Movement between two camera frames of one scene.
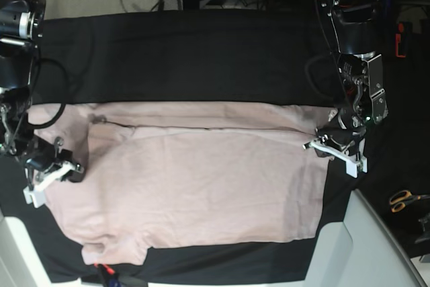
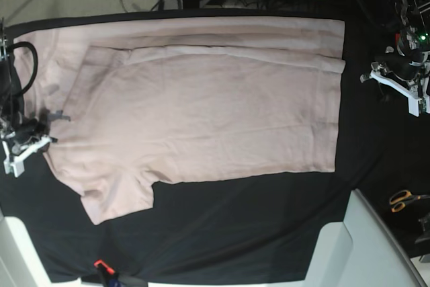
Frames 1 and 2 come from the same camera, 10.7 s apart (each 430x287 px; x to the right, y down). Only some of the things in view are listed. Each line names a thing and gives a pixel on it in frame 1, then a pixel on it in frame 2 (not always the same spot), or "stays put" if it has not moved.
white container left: (20, 265) stays put
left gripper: (40, 156) -> (16, 134)
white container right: (362, 251) stays put
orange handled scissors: (399, 199) stays put
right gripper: (345, 136) -> (406, 64)
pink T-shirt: (162, 174) -> (162, 99)
